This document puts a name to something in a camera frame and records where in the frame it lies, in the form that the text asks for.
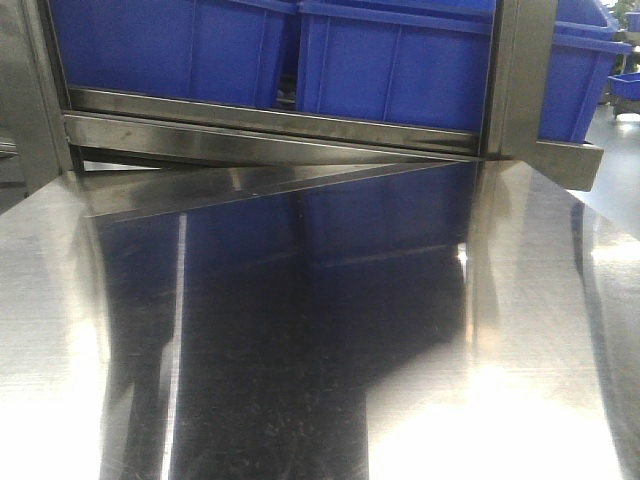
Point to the stainless steel shelf rack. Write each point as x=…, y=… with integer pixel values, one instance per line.
x=59, y=128

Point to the blue plastic bin middle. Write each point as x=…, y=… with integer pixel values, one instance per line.
x=412, y=64

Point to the blue plastic bin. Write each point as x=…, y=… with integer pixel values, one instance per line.
x=583, y=54
x=412, y=64
x=224, y=51

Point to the small blue bin background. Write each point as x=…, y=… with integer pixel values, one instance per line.
x=625, y=85

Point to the blue plastic bin left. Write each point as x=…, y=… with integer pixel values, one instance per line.
x=224, y=51

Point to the blue plastic bin right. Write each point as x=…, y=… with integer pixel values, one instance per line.
x=583, y=54

